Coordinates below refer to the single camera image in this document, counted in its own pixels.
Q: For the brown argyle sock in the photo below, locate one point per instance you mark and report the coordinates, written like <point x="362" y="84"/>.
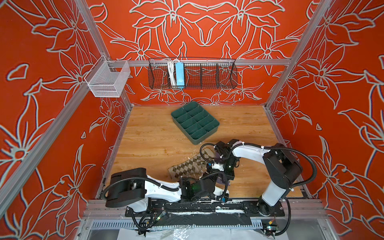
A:
<point x="192" y="168"/>

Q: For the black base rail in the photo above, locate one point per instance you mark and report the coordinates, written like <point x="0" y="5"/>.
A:
<point x="246" y="207"/>

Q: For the black wire wall basket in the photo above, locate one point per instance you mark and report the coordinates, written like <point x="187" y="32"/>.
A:
<point x="200" y="73"/>

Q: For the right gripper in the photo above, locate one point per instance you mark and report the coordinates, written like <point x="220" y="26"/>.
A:
<point x="229" y="176"/>

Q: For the purple sock with yellow cuff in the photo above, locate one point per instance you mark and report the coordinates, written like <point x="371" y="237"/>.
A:
<point x="221" y="175"/>

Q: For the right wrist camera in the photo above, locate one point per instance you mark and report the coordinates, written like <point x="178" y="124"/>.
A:
<point x="217" y="166"/>

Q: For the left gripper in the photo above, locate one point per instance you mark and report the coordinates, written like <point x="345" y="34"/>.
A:
<point x="212" y="179"/>

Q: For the green divided tray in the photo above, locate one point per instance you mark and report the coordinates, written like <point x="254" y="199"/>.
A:
<point x="196" y="123"/>

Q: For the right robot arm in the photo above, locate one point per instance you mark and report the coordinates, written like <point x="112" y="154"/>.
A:
<point x="282" y="168"/>

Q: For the clear plastic wall bin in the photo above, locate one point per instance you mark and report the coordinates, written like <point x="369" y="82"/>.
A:
<point x="103" y="82"/>

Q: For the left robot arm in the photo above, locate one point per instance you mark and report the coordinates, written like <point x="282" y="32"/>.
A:
<point x="134" y="189"/>

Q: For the light blue box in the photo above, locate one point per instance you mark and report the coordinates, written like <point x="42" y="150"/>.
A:
<point x="180" y="76"/>

